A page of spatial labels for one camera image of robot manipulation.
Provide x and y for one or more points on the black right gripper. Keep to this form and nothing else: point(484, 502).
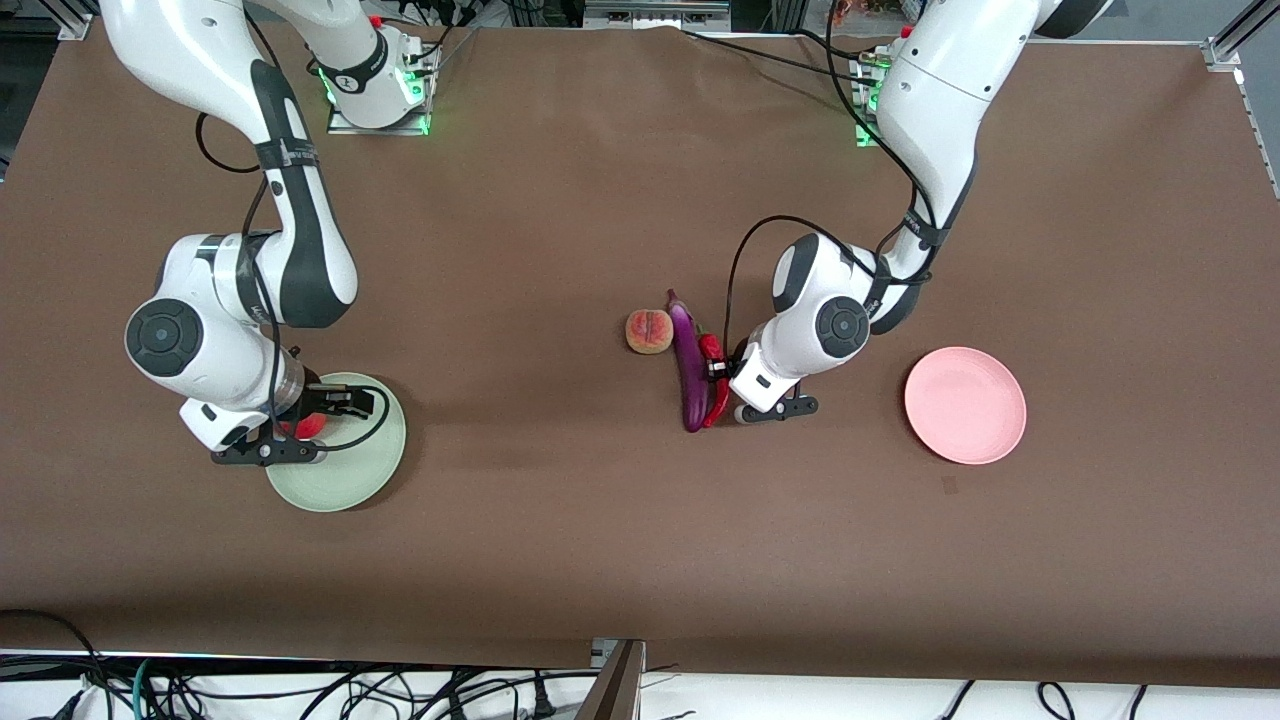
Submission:
point(316, 392)

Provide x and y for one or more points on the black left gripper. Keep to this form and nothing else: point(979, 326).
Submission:
point(737, 355)

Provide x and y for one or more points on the red chili pepper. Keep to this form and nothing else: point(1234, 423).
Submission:
point(716, 410)

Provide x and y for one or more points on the red apple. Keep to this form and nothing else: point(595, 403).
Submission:
point(305, 427)

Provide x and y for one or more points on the yellow-red peach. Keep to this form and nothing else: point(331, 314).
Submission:
point(650, 340)

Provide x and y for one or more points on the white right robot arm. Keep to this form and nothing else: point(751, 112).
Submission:
point(170, 40)

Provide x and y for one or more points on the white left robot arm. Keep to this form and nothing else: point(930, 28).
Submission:
point(940, 90)

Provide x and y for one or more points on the purple eggplant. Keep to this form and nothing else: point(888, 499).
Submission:
point(690, 370)

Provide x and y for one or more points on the pale green plate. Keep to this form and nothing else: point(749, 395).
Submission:
point(350, 480)

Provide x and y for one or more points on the brown table cover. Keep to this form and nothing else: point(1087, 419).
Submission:
point(640, 550)

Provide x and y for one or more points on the pink plate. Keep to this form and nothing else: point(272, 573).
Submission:
point(965, 405)

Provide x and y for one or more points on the grey metal box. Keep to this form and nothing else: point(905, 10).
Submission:
point(655, 12)

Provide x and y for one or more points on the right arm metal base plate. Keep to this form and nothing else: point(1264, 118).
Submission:
point(345, 125)

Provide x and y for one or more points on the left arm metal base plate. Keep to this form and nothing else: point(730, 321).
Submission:
point(866, 100)

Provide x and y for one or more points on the aluminium profile post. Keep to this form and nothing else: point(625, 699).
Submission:
point(615, 685)

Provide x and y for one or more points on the aluminium frame profile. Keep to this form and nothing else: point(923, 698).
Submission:
point(70, 18)

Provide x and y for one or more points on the aluminium frame corner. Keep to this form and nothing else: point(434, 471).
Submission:
point(1222, 50)

